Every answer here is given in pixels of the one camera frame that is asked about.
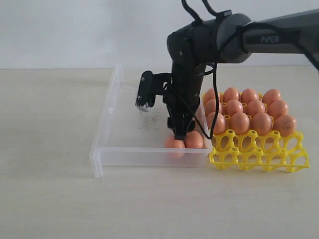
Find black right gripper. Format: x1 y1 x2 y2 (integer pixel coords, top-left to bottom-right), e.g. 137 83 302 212
162 94 200 140

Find brown egg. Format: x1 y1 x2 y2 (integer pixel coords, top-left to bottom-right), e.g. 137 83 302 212
164 136 185 159
267 100 289 120
203 88 216 104
273 115 297 136
262 89 282 107
229 112 250 135
207 112 227 135
246 100 266 117
225 99 244 116
205 99 223 116
251 112 272 135
223 87 240 103
241 88 259 104
185 131 203 149

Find clear plastic box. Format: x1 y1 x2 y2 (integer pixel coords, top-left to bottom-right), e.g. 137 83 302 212
89 64 213 178

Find yellow plastic egg tray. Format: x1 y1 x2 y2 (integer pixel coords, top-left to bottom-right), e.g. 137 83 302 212
209 128 310 172

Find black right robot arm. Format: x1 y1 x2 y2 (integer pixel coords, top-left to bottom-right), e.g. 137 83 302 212
164 9 319 140

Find black camera cable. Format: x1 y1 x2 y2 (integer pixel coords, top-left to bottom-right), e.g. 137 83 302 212
164 0 319 140

